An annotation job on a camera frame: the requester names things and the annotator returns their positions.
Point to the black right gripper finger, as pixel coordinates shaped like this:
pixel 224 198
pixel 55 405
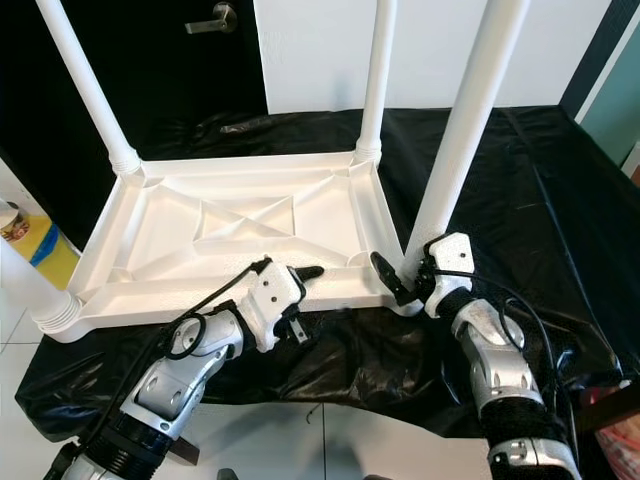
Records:
pixel 392 280

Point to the white plastic children table top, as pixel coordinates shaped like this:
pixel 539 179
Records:
pixel 160 275

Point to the black plastic table cover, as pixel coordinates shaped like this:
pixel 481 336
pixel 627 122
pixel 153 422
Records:
pixel 370 370

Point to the printed paper cup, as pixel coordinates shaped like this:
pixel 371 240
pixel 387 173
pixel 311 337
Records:
pixel 15 222

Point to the dark brown wooden bar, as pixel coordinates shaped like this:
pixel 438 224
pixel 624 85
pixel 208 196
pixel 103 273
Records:
pixel 610 395

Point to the black door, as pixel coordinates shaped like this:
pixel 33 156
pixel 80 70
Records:
pixel 170 90

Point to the brown cardboard box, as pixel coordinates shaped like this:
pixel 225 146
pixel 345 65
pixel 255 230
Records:
pixel 635 162

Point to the red patterned plastic bag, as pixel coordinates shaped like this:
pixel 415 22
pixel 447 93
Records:
pixel 615 440

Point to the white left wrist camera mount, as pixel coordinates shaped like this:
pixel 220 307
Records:
pixel 272 295

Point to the dark grey door frame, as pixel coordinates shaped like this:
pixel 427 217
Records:
pixel 600 55

